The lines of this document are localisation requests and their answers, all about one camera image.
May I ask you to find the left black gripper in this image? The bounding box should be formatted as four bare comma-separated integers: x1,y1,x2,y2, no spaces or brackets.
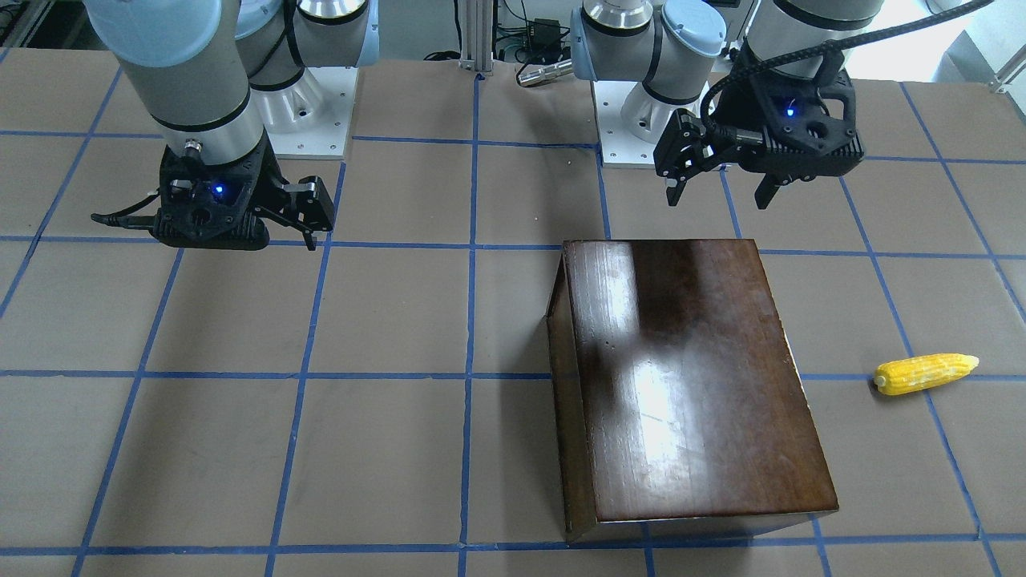
653,50,865,211

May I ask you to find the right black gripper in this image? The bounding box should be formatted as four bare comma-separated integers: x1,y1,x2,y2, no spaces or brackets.
151,134,336,252

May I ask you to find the yellow corn cob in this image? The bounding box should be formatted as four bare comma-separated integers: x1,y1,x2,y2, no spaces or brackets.
871,352,980,397

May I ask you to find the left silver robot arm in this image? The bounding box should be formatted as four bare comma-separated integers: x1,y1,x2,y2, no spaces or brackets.
569,1,882,209

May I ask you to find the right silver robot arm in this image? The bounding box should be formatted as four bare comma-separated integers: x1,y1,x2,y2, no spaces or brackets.
84,1,380,251

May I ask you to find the dark wooden drawer cabinet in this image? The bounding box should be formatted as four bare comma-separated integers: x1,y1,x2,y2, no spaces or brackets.
545,240,839,544

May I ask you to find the silver metal cylinder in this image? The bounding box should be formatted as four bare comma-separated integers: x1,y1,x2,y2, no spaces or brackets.
515,59,574,87

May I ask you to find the black power adapter box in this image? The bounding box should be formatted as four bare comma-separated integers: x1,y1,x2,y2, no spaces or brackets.
527,18,562,50

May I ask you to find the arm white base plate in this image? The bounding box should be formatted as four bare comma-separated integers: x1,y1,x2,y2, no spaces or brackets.
252,68,360,160
592,81,678,171

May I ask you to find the aluminium frame post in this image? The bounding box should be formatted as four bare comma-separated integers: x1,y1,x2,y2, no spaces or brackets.
457,0,495,78

